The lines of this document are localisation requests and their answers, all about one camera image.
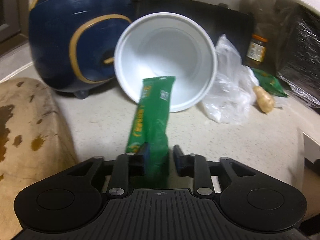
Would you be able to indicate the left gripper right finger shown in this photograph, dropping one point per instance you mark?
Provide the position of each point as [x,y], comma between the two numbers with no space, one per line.
[194,166]

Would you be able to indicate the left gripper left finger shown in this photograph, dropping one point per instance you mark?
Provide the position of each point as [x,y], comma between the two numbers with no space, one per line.
[126,169]

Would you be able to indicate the green long wrapper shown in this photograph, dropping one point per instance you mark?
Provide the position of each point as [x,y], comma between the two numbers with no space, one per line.
[149,126]

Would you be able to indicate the clear plastic bag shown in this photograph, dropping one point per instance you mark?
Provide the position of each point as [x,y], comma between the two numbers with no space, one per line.
[231,95]

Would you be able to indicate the round wooden chopping board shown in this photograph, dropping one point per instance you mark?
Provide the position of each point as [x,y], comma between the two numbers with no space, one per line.
[35,143]

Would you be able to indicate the ginger root piece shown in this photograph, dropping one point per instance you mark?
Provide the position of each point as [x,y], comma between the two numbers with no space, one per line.
[264,100]

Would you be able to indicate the green snack packet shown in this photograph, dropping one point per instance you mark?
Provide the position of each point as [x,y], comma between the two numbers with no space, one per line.
[269,83]

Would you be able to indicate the glass sauce jar orange lid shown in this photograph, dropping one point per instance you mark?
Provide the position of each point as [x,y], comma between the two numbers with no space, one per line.
[256,51]

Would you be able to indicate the black microwave in plastic wrap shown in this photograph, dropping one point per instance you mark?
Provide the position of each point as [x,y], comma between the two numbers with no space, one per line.
[297,56]

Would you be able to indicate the navy blue electric cooker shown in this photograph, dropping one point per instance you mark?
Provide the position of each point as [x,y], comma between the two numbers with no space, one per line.
[72,42]

